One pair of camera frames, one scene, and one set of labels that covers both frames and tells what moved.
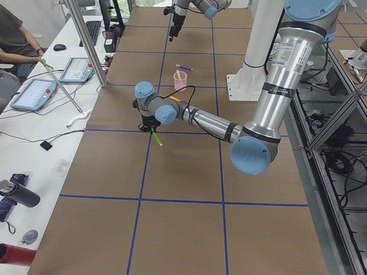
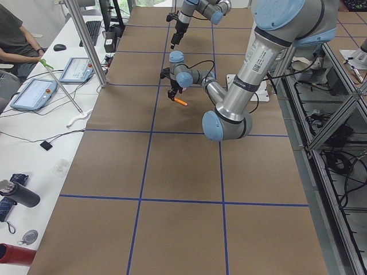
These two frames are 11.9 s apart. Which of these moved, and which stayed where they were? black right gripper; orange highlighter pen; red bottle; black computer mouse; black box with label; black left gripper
Moved: black left gripper; black right gripper
Stayed: black computer mouse; black box with label; red bottle; orange highlighter pen
